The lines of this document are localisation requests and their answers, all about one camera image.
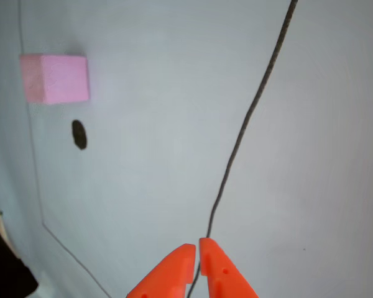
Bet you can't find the pink foam block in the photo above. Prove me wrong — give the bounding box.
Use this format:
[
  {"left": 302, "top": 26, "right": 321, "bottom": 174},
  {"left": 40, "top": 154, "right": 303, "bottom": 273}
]
[{"left": 19, "top": 53, "right": 91, "bottom": 106}]

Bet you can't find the black dot mark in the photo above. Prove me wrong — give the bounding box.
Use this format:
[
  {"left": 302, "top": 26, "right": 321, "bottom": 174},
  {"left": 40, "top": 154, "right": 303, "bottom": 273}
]
[{"left": 71, "top": 119, "right": 88, "bottom": 151}]

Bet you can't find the black object with tan edge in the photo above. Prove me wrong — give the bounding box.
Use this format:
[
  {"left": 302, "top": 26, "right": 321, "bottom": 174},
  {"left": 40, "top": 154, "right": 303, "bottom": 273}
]
[{"left": 0, "top": 200, "right": 39, "bottom": 298}]

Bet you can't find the thin black cable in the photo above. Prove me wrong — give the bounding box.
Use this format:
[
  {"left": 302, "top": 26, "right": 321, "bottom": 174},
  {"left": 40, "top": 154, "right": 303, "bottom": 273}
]
[{"left": 186, "top": 0, "right": 299, "bottom": 298}]

